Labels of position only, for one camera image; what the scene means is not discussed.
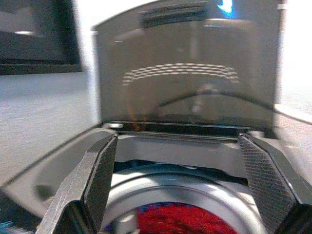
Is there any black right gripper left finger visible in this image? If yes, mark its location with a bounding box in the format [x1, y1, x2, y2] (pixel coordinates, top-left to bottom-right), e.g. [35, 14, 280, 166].
[36, 131, 119, 234]

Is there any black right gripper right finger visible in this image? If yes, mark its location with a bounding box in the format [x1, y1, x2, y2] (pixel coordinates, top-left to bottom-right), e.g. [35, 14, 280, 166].
[237, 133, 312, 234]

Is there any tinted transparent washer lid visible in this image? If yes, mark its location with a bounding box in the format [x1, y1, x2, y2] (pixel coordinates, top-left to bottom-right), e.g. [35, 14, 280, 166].
[92, 0, 286, 133]

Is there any grey top-load washing machine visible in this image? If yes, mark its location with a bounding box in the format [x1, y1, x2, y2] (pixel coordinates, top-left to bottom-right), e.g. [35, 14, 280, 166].
[0, 121, 312, 234]

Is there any black framed dark panel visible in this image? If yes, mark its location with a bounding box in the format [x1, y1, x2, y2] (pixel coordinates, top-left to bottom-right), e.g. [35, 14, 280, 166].
[0, 0, 83, 76]

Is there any red cloth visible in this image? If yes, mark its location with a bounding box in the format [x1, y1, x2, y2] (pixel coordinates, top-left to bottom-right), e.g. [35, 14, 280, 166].
[136, 201, 239, 234]

